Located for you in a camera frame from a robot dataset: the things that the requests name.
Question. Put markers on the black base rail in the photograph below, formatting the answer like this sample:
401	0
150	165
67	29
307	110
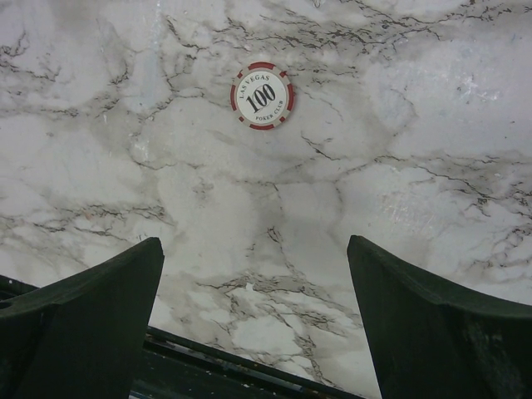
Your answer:
175	367

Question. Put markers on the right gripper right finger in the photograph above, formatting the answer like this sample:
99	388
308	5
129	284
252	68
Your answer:
432	338

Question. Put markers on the white red chip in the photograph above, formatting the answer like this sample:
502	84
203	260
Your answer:
262	96

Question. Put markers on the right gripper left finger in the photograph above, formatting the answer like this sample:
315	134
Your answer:
81	337

